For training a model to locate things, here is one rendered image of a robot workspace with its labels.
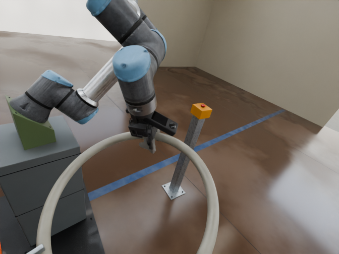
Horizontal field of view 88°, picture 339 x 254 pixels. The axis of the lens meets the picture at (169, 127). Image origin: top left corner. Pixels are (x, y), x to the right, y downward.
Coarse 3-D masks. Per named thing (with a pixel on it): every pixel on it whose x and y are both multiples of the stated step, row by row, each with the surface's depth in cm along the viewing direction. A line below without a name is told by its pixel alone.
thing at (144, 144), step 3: (144, 138) 61; (153, 138) 62; (144, 141) 62; (153, 141) 61; (141, 144) 64; (144, 144) 63; (147, 144) 63; (153, 144) 62; (144, 147) 64; (147, 147) 64; (153, 147) 62; (150, 150) 63; (153, 150) 63; (153, 153) 67
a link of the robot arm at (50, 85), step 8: (48, 72) 94; (40, 80) 93; (48, 80) 93; (56, 80) 94; (64, 80) 96; (32, 88) 93; (40, 88) 92; (48, 88) 93; (56, 88) 95; (64, 88) 98; (72, 88) 104; (32, 96) 92; (40, 96) 93; (48, 96) 95; (56, 96) 96; (64, 96) 98; (48, 104) 97; (56, 104) 98
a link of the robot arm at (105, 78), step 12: (120, 48) 99; (108, 72) 99; (96, 84) 100; (108, 84) 102; (72, 96) 100; (84, 96) 101; (96, 96) 103; (60, 108) 100; (72, 108) 101; (84, 108) 102; (96, 108) 110; (84, 120) 105
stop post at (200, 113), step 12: (192, 108) 143; (204, 108) 139; (192, 120) 148; (204, 120) 147; (192, 132) 150; (192, 144) 158; (180, 156) 171; (180, 168) 174; (180, 180) 186; (168, 192) 194; (180, 192) 197
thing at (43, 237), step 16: (96, 144) 61; (112, 144) 63; (176, 144) 59; (80, 160) 58; (192, 160) 55; (64, 176) 54; (208, 176) 51; (208, 192) 48; (48, 208) 48; (208, 208) 46; (48, 224) 46; (208, 224) 43; (48, 240) 44; (208, 240) 41
